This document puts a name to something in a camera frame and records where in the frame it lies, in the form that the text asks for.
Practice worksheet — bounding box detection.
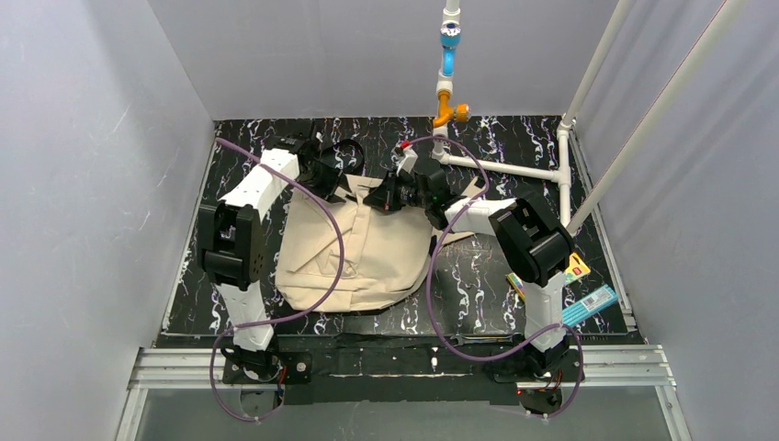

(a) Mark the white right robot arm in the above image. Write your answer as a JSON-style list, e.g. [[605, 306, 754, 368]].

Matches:
[[364, 170, 574, 356]]

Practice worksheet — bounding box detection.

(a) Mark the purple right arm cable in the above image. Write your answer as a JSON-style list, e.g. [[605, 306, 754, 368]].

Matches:
[[401, 134, 585, 420]]

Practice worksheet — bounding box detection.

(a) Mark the colourful crayon box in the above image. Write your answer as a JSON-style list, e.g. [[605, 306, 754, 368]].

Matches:
[[506, 253, 591, 302]]

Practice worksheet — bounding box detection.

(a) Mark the light blue barcode book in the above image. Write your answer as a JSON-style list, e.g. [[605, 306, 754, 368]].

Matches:
[[562, 285, 618, 327]]

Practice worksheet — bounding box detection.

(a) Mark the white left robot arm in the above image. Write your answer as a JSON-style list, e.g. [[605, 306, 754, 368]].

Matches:
[[197, 130, 345, 352]]

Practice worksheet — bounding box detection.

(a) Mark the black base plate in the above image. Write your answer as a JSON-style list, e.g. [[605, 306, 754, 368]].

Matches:
[[220, 334, 585, 413]]

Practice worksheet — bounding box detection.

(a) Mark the white PVC pipe frame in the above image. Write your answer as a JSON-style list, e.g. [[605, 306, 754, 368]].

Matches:
[[430, 0, 751, 235]]

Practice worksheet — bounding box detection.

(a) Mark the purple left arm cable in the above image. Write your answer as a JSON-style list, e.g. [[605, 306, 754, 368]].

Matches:
[[209, 136, 346, 424]]

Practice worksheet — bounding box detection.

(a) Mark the blue orange pipe fitting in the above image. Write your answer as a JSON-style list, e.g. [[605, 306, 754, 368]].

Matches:
[[433, 19, 470, 129]]

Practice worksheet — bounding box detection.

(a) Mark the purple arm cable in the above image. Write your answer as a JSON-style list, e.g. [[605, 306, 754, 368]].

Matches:
[[209, 136, 346, 424], [401, 134, 585, 420]]

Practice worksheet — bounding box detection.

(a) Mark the aluminium rail frame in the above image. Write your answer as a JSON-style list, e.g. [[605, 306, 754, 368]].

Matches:
[[116, 345, 692, 440]]

